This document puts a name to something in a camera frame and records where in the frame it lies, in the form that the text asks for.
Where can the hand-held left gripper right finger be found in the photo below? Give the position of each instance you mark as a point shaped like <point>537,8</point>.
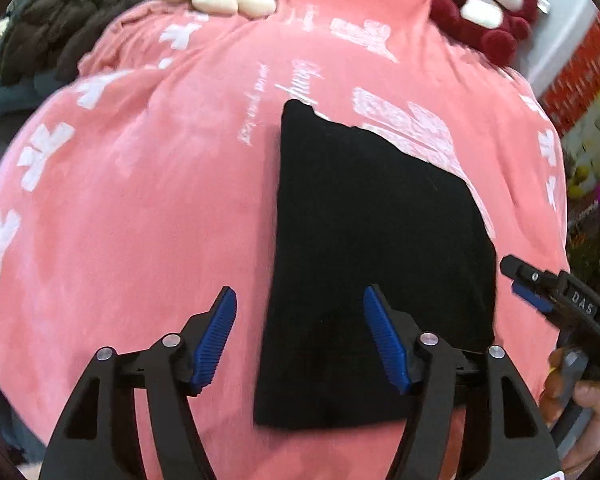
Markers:
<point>387,340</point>

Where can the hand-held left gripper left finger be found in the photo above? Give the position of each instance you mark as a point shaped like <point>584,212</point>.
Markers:
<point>215,335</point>

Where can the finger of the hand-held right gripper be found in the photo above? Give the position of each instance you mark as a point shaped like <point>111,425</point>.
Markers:
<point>530,295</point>

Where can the black small garment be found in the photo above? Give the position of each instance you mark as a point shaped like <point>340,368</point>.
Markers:
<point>370,260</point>

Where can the person's right hand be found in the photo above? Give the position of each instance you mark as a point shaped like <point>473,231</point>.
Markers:
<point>595,420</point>

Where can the yellow and purple flowers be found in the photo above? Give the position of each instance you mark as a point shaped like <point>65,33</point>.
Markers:
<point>597,200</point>

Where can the pink printed blanket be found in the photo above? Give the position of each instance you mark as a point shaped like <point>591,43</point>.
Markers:
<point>130,210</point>

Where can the dark red plush monkey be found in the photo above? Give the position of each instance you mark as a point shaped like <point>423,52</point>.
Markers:
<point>485,10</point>

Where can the dark brown quilted jacket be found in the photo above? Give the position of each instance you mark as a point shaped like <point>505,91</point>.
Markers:
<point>55,25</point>

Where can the red brick wall poster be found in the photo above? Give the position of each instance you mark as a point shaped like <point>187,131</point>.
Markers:
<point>580,85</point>

